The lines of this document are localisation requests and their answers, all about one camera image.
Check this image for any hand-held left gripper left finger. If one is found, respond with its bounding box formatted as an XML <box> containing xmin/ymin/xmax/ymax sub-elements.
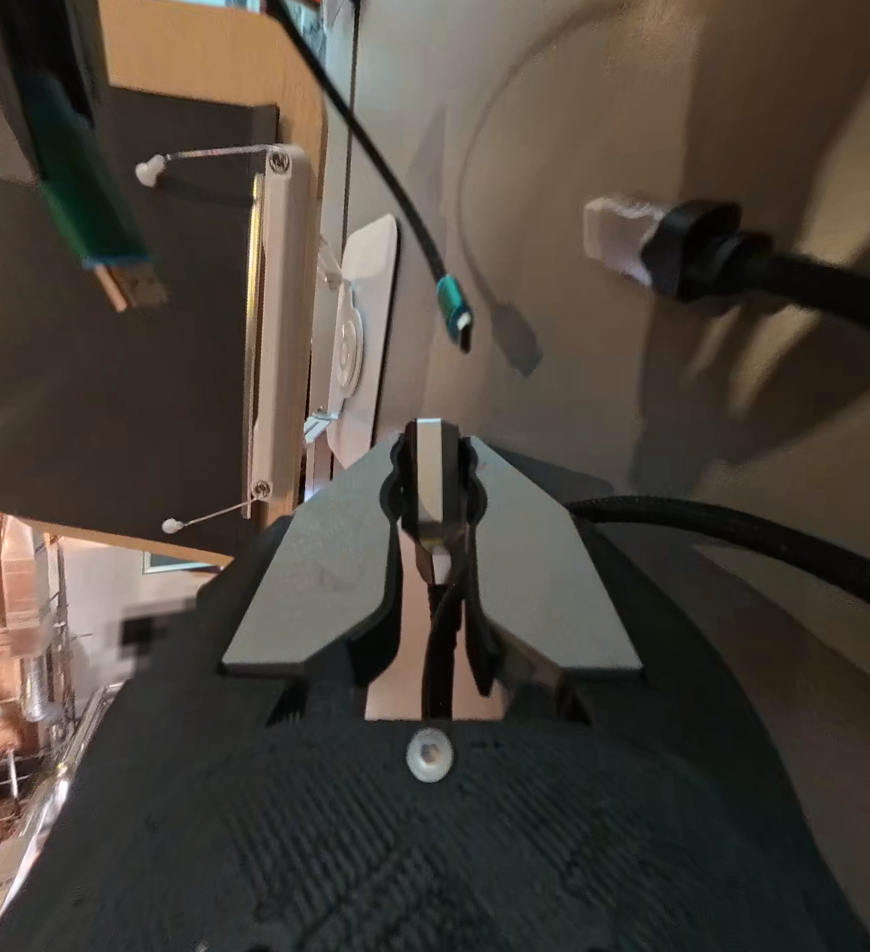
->
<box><xmin>221</xmin><ymin>434</ymin><xmax>408</xmax><ymax>687</ymax></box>

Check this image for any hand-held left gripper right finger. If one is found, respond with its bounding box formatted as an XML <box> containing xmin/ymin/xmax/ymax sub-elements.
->
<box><xmin>461</xmin><ymin>434</ymin><xmax>643</xmax><ymax>698</ymax></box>

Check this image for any black braided hdmi cable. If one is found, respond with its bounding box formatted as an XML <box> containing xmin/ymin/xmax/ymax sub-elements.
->
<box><xmin>18</xmin><ymin>0</ymin><xmax>475</xmax><ymax>356</ymax></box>

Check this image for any silver multiport hub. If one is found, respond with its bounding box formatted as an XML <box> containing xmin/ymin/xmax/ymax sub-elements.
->
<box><xmin>401</xmin><ymin>418</ymin><xmax>870</xmax><ymax>721</ymax></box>

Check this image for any black wooden-rimmed board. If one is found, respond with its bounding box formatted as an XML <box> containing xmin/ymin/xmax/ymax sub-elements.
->
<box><xmin>0</xmin><ymin>0</ymin><xmax>329</xmax><ymax>566</ymax></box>

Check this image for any white peg with cord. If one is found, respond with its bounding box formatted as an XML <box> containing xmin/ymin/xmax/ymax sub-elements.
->
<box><xmin>161</xmin><ymin>482</ymin><xmax>274</xmax><ymax>536</ymax></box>
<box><xmin>135</xmin><ymin>145</ymin><xmax>292</xmax><ymax>188</ymax></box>

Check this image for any thick black cable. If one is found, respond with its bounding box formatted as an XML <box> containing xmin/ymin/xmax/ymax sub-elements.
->
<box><xmin>582</xmin><ymin>193</ymin><xmax>870</xmax><ymax>337</ymax></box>

